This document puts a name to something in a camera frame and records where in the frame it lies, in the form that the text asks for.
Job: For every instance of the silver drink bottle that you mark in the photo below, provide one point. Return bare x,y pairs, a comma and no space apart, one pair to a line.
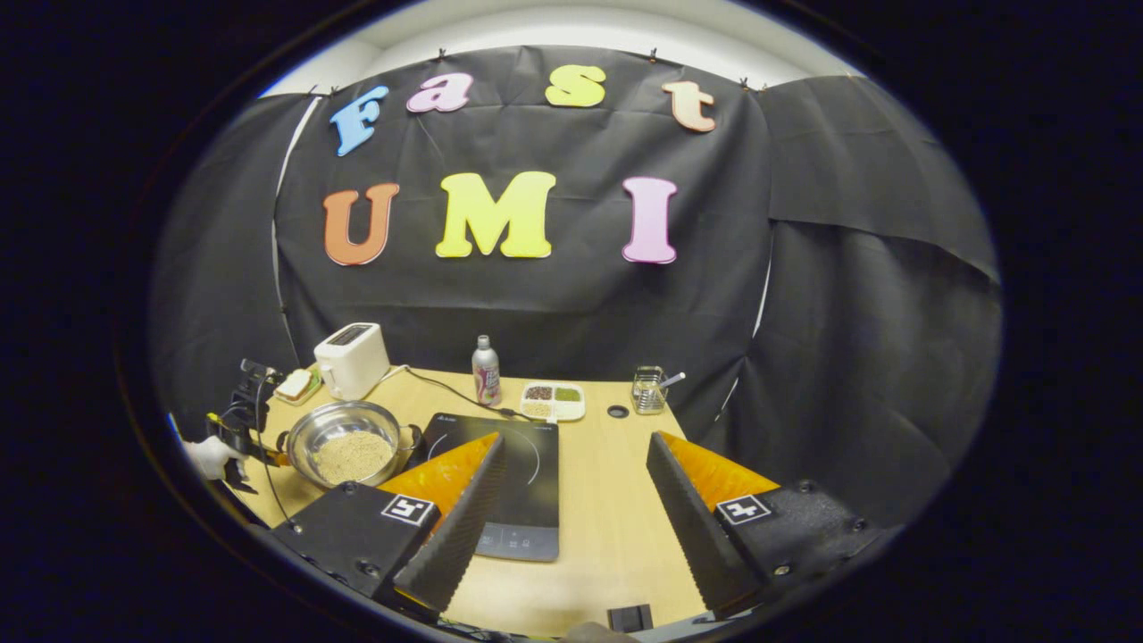
486,375

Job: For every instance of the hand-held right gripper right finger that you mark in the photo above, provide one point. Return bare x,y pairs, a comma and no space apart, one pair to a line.
683,518

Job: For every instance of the black induction cooktop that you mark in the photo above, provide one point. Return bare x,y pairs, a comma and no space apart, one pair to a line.
527,500

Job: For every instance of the stainless steel pot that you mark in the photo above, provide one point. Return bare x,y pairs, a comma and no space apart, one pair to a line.
308,438

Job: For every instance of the sandwich with lettuce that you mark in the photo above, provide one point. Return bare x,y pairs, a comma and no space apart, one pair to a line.
293,384

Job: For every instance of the white sandwich plate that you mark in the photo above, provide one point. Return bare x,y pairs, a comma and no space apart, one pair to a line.
314,386

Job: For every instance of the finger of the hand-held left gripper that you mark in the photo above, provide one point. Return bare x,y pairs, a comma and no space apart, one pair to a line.
268,458

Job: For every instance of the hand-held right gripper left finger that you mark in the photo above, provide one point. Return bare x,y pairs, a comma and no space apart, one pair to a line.
460,527

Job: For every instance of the white toaster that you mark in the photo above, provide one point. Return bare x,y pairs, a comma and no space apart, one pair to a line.
350,362

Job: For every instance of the pile of yellow soybeans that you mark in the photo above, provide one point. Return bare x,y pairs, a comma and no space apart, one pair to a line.
353,457

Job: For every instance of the white divided bean tray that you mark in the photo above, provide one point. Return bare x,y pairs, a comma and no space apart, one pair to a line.
552,402

